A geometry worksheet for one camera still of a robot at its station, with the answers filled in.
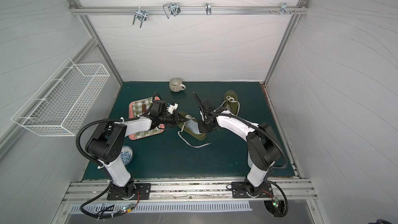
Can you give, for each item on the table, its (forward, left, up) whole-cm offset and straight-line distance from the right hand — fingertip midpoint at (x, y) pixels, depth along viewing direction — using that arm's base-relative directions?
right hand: (201, 128), depth 88 cm
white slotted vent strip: (-39, +41, -8) cm, 57 cm away
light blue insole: (+3, +5, -2) cm, 6 cm away
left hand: (+3, +8, +3) cm, 9 cm away
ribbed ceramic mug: (+35, +21, -1) cm, 41 cm away
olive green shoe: (+21, -19, -1) cm, 28 cm away
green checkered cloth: (+14, +45, -6) cm, 48 cm away
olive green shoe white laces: (+1, +11, -1) cm, 11 cm away
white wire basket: (-6, +62, +27) cm, 68 cm away
